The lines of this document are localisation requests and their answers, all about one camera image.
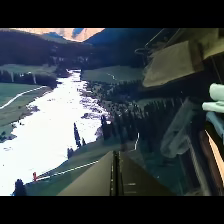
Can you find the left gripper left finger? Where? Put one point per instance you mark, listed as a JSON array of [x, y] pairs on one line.
[[98, 180]]

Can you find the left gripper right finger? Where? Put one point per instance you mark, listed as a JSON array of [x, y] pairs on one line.
[[135, 181]]

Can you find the light blue shirt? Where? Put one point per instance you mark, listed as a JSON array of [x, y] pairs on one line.
[[216, 96]]

